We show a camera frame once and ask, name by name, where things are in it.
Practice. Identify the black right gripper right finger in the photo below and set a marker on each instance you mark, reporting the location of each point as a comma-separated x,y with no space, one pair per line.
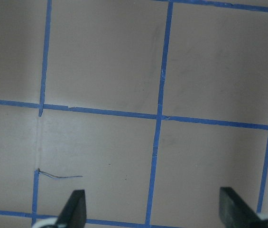
234,212

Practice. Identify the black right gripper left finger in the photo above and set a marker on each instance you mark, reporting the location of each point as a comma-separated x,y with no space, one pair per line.
74,213

